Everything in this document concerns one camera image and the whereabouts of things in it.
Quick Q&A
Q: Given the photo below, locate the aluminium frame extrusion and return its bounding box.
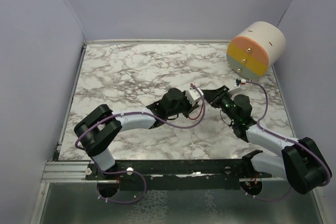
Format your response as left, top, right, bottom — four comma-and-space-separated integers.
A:
41, 161, 90, 183

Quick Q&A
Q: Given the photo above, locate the cylinder with striped face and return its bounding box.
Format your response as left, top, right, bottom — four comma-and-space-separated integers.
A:
226, 21, 286, 80

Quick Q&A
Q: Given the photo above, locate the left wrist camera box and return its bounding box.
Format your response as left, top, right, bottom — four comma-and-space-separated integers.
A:
185, 83, 204, 106

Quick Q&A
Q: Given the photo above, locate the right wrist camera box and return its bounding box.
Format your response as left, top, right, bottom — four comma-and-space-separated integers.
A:
229, 79, 246, 95

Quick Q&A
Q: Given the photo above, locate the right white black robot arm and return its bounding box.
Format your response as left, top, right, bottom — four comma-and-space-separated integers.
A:
203, 86, 332, 194

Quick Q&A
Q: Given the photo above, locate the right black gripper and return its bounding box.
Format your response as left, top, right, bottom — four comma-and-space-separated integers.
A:
201, 85, 238, 123

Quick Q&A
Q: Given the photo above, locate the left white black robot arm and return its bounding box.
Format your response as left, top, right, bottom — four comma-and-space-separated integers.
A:
73, 86, 204, 179

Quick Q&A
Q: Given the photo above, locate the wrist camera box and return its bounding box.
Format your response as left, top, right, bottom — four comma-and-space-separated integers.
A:
229, 79, 246, 95
185, 83, 204, 106

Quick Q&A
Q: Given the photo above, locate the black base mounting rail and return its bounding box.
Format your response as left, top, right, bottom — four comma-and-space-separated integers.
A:
86, 159, 271, 191

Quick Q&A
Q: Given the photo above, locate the red padlock with cable shackle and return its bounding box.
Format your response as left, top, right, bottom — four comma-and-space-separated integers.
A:
188, 98, 207, 120

